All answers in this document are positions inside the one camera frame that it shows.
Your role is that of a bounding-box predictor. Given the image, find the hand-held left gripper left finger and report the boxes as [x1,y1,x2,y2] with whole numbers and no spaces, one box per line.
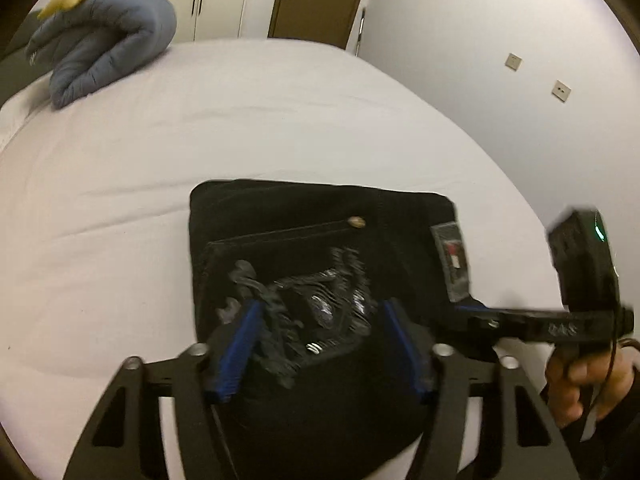
[62,300,267,480]

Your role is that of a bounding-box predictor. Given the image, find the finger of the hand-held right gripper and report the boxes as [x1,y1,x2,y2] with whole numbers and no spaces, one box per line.
[456,300,522,350]

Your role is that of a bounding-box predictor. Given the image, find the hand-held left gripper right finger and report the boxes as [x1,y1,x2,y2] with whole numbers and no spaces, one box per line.
[381,297,582,480]

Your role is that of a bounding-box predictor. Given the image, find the black pants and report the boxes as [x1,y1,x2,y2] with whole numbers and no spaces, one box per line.
[189,179,493,480]

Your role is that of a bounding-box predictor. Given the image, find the person's right forearm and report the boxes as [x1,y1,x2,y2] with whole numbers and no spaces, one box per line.
[565,367,640,480]

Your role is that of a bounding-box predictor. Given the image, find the person's right hand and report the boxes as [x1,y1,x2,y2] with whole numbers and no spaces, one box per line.
[544,341,640,429]

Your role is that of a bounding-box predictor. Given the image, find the bed with white sheet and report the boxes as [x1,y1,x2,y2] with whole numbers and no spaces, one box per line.
[0,37,566,480]

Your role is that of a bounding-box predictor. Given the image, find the white pillow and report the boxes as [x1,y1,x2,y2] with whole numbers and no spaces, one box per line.
[0,82,53,146]

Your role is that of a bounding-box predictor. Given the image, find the rolled blue duvet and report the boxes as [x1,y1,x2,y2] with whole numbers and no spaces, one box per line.
[26,0,178,110]

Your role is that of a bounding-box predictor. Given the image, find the brown door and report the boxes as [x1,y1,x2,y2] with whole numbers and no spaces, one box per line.
[267,0,376,51]

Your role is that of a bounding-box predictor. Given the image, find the grey padded headboard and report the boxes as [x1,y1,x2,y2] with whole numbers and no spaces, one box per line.
[0,10,56,106]

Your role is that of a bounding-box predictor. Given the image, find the black cable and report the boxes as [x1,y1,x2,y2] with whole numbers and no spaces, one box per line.
[580,305,628,426]

